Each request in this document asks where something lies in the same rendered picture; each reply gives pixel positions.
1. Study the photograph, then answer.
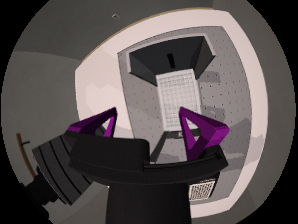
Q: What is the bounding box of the beige well plate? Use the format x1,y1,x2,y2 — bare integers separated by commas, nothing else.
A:
189,178,215,201

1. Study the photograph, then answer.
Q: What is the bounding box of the white well plate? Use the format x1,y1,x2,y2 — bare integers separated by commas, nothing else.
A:
156,69,201,131

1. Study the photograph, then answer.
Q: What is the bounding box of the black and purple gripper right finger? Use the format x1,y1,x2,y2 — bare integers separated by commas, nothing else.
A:
179,107,230,161

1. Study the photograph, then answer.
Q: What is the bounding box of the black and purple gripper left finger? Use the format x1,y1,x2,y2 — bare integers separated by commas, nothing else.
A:
67,107,118,137

